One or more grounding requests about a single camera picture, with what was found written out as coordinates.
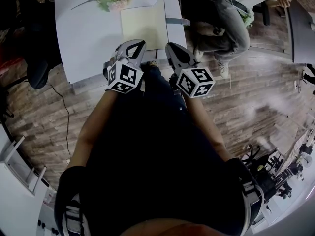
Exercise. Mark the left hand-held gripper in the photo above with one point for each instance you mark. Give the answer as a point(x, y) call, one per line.
point(125, 75)

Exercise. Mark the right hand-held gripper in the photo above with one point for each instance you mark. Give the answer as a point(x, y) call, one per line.
point(197, 82)

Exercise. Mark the dark teal notebook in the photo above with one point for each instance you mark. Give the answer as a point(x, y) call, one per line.
point(140, 26)

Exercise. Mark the person's right forearm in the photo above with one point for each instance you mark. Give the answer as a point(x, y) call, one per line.
point(206, 124)

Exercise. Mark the person's left forearm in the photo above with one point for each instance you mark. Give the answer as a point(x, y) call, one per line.
point(96, 124)

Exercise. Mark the person's tan shoe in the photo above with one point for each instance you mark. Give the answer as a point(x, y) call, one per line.
point(153, 63)

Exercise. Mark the person's dark trousers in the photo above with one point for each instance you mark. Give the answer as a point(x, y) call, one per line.
point(160, 87)

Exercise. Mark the white folding table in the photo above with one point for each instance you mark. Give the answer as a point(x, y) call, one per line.
point(86, 40)

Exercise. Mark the person's dark shirt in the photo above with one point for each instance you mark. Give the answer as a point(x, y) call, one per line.
point(157, 171)

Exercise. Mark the dark desk with white legs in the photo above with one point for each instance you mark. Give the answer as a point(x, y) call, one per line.
point(302, 33)

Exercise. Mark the red box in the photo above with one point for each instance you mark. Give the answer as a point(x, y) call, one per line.
point(6, 63)

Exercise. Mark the person's head and neck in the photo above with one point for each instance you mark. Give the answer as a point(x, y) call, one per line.
point(152, 228)

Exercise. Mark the white metal table frame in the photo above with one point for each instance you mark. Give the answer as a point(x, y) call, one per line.
point(14, 156)

